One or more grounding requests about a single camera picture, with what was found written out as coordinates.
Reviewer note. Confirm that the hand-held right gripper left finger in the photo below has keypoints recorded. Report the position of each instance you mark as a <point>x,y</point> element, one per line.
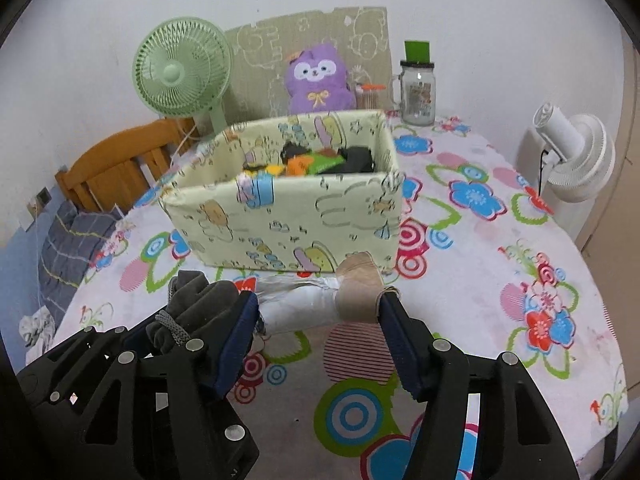
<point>235,345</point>

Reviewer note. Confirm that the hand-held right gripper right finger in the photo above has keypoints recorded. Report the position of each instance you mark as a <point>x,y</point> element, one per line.
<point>402,345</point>

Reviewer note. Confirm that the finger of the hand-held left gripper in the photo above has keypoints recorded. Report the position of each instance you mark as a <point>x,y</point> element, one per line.
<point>230,440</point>
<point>100,345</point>

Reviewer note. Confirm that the white and beige bandage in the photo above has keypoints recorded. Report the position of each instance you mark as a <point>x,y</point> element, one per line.
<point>300,305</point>

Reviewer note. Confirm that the yellow cartoon print storage box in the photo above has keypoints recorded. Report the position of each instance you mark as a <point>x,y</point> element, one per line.
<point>280,220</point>

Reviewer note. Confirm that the yellow and black sponge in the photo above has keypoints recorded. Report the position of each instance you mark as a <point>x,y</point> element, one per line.
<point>272,169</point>

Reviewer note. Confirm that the black cloth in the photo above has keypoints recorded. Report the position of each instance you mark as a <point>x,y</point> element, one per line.
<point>355,160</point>

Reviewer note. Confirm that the orange and green sponge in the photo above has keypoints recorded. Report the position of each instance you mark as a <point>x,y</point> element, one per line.
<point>320,164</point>

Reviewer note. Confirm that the crumpled white printed cloth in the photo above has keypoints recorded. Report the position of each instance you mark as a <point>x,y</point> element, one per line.
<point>37,325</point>

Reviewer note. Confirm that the grey plaid pillow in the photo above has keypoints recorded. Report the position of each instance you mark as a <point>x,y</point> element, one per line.
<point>75,240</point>

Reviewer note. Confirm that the floral tablecloth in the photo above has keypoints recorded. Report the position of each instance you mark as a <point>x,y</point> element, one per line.
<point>500,260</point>

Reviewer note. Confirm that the wooden bed headboard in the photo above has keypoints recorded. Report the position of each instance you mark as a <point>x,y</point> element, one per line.
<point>115,155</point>

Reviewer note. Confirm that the cotton swab container orange lid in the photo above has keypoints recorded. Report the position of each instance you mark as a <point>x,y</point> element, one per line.
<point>370,97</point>

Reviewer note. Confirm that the white standing fan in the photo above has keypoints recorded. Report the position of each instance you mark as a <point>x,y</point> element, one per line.
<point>580,150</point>

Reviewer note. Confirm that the green desk fan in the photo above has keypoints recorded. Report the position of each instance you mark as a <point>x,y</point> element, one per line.
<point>170,72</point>

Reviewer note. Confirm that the purple plush toy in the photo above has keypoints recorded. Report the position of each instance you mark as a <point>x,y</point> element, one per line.
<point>315,72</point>

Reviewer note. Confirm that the green cylindrical cap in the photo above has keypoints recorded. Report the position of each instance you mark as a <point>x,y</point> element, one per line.
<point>417,51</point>

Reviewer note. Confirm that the wall socket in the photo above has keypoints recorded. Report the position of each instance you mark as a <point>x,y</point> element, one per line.
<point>44,196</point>

